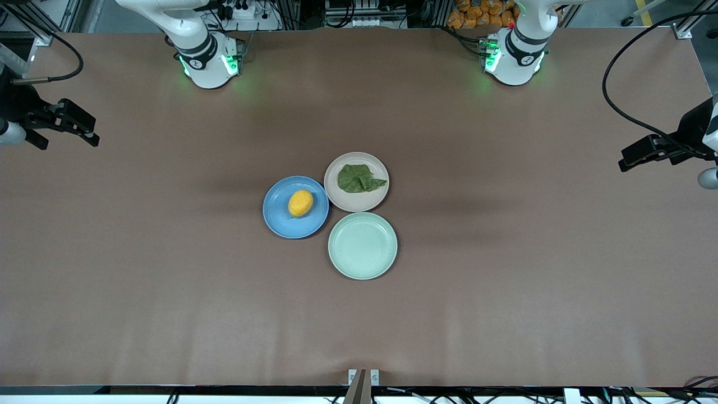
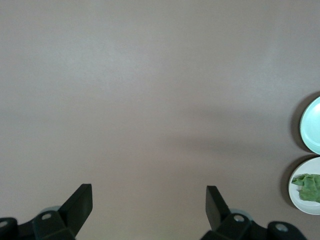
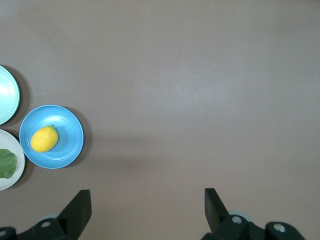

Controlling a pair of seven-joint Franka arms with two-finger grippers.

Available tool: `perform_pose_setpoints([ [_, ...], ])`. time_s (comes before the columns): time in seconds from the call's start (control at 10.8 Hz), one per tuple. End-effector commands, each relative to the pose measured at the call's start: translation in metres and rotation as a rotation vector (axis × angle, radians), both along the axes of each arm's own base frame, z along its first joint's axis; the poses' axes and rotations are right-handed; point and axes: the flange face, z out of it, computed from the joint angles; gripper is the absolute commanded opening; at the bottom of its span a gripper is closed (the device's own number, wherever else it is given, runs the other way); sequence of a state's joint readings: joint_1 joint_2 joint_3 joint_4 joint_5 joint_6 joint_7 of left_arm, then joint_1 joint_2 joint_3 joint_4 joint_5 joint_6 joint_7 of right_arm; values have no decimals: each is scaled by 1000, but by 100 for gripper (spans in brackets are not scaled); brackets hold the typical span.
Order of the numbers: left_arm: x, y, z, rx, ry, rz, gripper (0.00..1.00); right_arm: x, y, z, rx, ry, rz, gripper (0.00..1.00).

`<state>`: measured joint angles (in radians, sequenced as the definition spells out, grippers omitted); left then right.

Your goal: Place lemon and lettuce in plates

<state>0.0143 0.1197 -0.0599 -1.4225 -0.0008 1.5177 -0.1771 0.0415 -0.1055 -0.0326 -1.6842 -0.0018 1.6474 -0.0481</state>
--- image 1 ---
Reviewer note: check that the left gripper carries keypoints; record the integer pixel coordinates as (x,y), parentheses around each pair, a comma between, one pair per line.
(693,129)

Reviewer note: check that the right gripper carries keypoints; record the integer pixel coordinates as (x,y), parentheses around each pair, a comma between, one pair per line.
(18,104)

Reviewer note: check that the yellow lemon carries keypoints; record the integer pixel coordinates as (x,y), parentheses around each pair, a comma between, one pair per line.
(300,203)

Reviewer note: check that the green lettuce leaf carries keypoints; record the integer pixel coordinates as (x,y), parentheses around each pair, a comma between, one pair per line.
(356,178)

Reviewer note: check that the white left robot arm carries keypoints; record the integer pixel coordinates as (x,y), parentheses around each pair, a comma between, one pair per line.
(521,50)

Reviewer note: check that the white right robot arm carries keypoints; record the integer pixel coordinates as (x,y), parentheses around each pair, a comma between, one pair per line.
(196,33)

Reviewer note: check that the white power strip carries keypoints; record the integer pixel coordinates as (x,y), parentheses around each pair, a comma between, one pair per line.
(247,12)

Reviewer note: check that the brown table mat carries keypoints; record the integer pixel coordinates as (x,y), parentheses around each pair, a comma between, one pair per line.
(168,314)

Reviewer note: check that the bag of orange items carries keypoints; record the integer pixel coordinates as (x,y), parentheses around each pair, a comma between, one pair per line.
(477,14)

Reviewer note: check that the blue plate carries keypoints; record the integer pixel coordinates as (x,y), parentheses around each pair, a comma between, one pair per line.
(280,216)

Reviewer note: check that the beige plate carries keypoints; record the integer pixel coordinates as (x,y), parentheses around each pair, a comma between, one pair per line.
(359,202)

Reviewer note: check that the light green plate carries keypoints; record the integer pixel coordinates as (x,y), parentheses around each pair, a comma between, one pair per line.
(362,246)

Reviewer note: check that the aluminium frame post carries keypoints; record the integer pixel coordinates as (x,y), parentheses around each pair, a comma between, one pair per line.
(33,17)
(693,19)

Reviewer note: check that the metal bracket on table edge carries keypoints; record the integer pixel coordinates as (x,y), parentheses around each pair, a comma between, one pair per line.
(363,384)

